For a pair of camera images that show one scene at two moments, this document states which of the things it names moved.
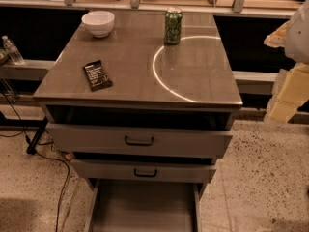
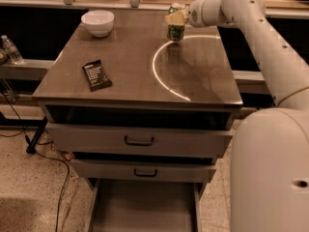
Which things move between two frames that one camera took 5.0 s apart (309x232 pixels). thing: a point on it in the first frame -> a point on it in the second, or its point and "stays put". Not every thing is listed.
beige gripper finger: (291, 91) -> (204, 12)
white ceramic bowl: (98, 22) stays put
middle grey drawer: (143, 170) stays put
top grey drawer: (137, 139) stays put
